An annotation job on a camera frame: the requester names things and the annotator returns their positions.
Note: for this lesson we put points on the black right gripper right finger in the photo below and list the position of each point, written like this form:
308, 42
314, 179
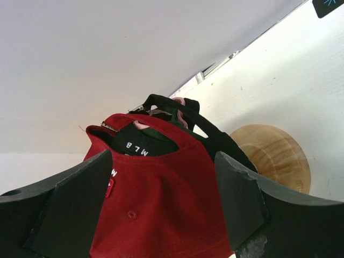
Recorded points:
266, 219

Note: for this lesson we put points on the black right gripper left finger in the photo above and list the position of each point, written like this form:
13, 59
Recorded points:
57, 216

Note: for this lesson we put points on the red baseball cap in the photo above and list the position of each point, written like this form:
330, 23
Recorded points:
158, 206

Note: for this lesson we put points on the pink baseball cap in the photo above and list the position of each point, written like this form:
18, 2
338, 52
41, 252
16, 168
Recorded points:
170, 114

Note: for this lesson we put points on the dark green baseball cap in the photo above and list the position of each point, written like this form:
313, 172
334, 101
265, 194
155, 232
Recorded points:
157, 135

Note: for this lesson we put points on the wooden hat stand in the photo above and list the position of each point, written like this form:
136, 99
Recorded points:
275, 155

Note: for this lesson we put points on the dark label sticker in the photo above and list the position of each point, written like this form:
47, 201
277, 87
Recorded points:
324, 7

